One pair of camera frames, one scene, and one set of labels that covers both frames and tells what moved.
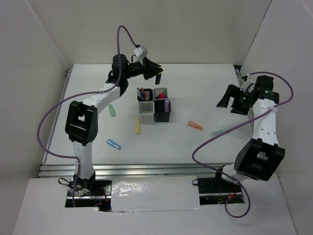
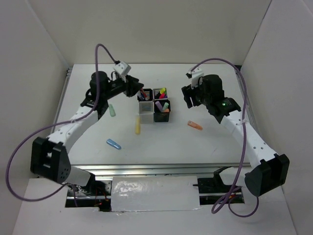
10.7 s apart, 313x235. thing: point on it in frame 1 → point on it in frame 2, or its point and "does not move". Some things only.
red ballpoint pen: [142, 89] does not move
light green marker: [112, 110] does not move
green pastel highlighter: [214, 133] → [166, 105]
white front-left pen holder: [146, 111] does not move
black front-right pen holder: [160, 115] does not move
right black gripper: [233, 91] → [188, 92]
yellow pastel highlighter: [138, 126] does not move
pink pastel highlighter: [167, 105] → [159, 105]
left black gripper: [151, 69] → [131, 85]
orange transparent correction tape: [194, 125] does not move
